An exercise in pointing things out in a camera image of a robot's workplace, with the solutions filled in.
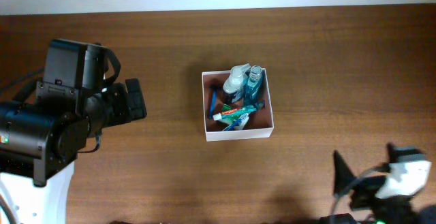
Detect blue disposable razor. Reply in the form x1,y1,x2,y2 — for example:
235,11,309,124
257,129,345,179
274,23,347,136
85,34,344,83
208,84,220,119

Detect teal white toothpaste tube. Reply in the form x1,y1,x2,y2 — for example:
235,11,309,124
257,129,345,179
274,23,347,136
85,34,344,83
213,101,265,121

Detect green white soap box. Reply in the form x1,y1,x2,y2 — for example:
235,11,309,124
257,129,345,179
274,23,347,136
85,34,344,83
219,104,249,131

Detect clear spray bottle dark liquid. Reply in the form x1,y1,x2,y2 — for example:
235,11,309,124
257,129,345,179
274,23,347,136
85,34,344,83
223,63,251,105

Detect blue white toothbrush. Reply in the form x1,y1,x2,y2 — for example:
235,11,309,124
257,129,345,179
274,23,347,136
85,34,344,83
223,113,249,131

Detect teal mouthwash bottle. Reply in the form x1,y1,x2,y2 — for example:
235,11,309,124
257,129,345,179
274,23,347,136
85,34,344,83
243,65,263,106

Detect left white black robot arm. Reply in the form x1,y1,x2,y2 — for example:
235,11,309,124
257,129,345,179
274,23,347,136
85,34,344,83
1,39,147,223

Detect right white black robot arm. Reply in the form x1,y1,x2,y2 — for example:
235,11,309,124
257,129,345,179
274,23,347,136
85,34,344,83
318,144,435,224

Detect white square cardboard box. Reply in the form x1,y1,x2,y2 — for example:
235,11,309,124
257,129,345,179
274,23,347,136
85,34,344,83
202,68,275,142

